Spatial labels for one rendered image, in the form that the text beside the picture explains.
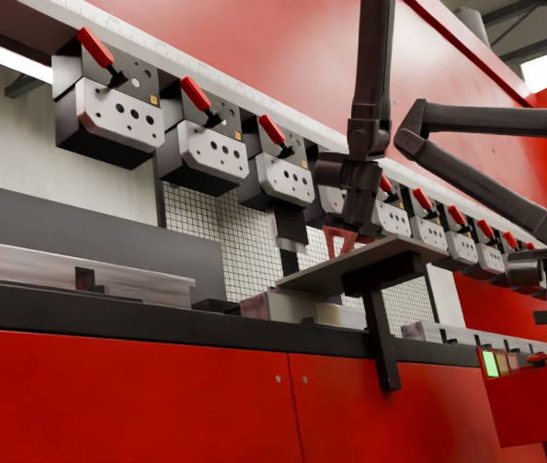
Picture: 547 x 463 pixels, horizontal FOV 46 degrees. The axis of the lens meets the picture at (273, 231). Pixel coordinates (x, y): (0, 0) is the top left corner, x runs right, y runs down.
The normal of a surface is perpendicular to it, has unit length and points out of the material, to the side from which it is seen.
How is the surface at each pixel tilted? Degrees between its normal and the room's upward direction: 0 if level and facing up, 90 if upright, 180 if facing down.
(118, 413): 90
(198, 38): 90
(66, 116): 90
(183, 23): 90
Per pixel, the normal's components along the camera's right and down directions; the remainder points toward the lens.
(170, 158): -0.65, -0.18
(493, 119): -0.49, -0.15
